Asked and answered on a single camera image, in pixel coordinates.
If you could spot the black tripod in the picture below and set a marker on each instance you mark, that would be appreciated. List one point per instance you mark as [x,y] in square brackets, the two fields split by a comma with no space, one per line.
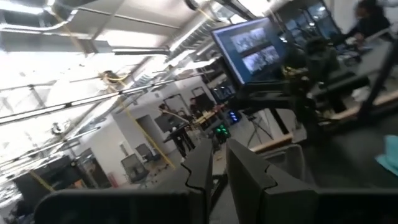
[258,130]

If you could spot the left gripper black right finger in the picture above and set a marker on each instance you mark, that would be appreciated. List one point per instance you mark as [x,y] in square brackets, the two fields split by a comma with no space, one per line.
[264,202]

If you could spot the grey office chair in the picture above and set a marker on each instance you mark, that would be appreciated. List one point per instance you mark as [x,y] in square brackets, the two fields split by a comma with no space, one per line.
[133,168]

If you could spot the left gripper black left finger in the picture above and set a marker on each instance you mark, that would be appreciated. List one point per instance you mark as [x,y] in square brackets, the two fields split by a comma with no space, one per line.
[186,205]

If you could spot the black frame post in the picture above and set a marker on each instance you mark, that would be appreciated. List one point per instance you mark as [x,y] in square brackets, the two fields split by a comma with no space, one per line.
[377,81]

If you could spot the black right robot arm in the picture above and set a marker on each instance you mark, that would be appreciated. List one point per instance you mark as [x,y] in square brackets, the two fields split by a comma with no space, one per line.
[320,62]

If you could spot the blue microfiber towel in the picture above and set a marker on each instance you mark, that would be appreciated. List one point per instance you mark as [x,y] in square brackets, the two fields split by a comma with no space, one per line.
[390,155]

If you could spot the computer monitor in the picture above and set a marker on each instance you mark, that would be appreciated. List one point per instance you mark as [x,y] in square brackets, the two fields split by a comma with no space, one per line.
[252,49]

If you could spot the person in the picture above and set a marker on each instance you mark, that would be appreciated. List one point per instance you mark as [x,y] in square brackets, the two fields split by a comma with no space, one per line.
[370,18]
[193,107]
[182,137]

